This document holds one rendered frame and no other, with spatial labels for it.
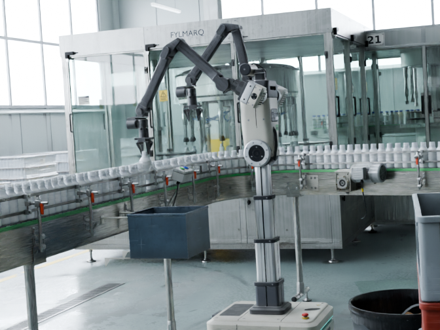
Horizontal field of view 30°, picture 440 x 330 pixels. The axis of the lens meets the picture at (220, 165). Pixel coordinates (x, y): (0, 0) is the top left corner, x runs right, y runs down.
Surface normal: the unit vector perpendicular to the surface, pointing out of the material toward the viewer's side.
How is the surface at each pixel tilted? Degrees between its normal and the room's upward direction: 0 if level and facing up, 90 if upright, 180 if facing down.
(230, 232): 90
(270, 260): 90
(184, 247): 90
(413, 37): 90
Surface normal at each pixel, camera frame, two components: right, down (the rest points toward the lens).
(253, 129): -0.32, 0.25
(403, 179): -0.61, 0.07
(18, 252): 0.94, -0.04
